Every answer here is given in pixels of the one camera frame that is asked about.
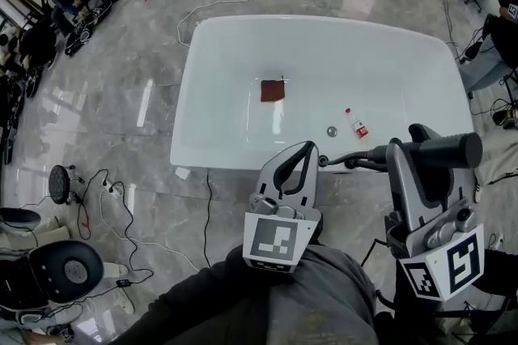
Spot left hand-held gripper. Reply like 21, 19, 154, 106
241, 139, 324, 276

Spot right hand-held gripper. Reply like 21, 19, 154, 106
383, 123, 486, 303

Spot white bathtub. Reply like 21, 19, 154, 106
169, 14, 475, 175

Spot person's left forearm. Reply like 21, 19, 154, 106
112, 245, 284, 345

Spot person's right forearm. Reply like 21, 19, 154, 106
376, 249, 518, 345

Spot clear bottle with red label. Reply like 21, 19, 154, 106
344, 107, 370, 140

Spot dark red cloth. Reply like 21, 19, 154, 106
260, 79, 287, 104

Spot person's dark gray jacket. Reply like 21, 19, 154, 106
226, 244, 380, 345

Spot white power strip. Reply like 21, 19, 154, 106
103, 180, 125, 198

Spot black round dotted disc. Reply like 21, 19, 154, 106
48, 164, 79, 207

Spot black toilet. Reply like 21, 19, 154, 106
0, 240, 105, 325

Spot thin black cable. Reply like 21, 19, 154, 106
203, 168, 214, 268

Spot long white floor cable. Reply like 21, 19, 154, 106
99, 185, 202, 275

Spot black cable with adapter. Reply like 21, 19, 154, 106
75, 168, 155, 288

